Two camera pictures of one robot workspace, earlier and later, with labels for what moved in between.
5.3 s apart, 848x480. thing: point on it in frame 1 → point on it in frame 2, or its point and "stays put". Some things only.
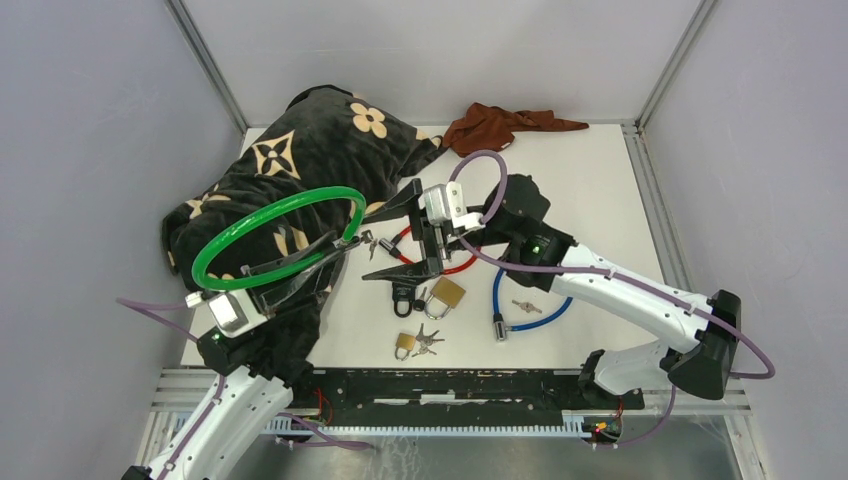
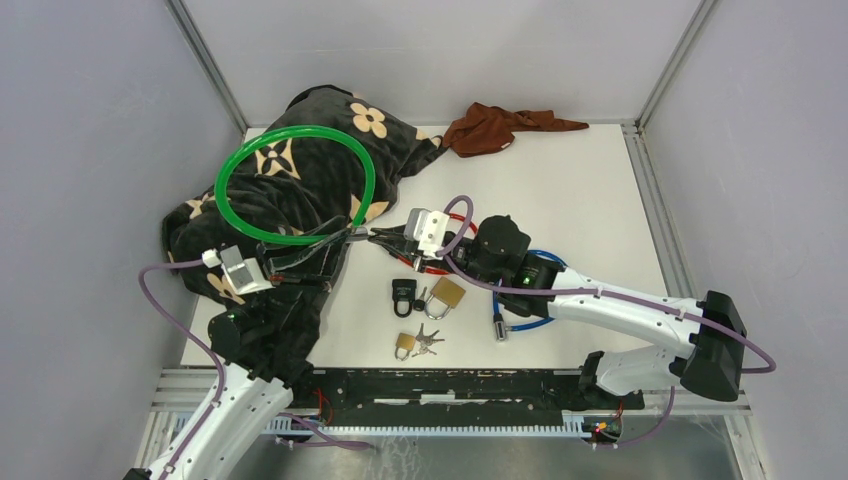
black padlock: [403, 292] stays put
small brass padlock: [405, 342] stays put
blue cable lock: [500, 329] stays put
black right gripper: [433, 237] → [413, 252]
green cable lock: [207, 282] → [287, 131]
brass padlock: [447, 292] stays put
